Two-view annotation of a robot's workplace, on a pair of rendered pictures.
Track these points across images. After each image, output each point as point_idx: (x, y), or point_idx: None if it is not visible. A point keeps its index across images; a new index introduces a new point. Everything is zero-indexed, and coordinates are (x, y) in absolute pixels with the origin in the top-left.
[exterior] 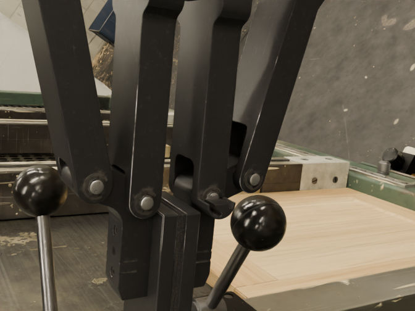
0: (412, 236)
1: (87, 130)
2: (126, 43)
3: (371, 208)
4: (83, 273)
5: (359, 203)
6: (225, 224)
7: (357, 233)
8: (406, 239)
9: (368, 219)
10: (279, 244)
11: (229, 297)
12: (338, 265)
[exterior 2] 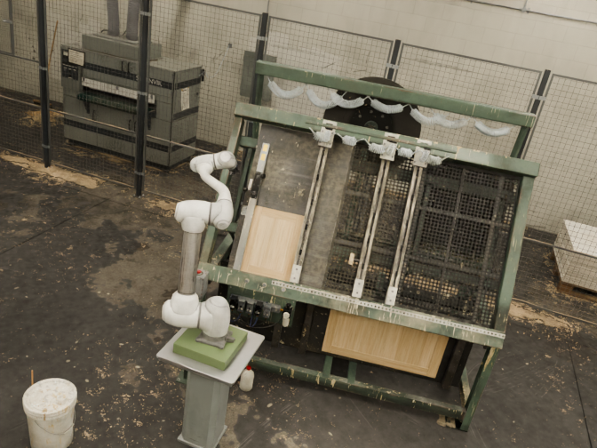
0: (259, 257)
1: None
2: None
3: (275, 269)
4: (282, 195)
5: (279, 269)
6: (283, 226)
7: (266, 247)
8: (259, 254)
9: (271, 260)
10: (271, 228)
11: (255, 197)
12: (259, 228)
